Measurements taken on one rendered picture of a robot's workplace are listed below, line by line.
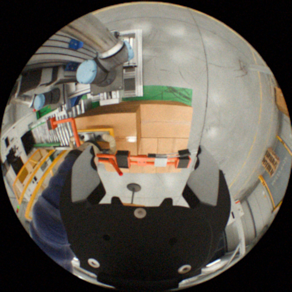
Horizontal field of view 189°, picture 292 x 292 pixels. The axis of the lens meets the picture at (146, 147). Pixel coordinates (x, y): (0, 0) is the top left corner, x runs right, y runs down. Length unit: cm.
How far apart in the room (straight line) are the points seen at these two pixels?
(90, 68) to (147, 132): 97
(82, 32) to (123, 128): 69
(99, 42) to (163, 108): 95
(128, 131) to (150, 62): 126
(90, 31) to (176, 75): 154
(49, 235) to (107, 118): 79
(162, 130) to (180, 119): 25
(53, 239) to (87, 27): 61
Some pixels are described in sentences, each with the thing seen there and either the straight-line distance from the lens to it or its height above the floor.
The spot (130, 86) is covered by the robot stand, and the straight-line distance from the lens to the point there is 144.
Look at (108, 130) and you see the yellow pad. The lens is 65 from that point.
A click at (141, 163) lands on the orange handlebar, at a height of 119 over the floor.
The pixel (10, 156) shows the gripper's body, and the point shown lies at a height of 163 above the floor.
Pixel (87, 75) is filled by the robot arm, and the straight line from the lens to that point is 45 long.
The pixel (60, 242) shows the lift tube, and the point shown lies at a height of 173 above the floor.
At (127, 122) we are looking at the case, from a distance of 73.
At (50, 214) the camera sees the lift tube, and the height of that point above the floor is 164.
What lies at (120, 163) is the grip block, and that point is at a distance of 59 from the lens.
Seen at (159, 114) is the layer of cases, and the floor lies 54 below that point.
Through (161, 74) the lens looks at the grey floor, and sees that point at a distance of 167.
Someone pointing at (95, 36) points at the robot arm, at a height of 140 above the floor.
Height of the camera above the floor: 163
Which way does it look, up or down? 58 degrees down
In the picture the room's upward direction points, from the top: 178 degrees counter-clockwise
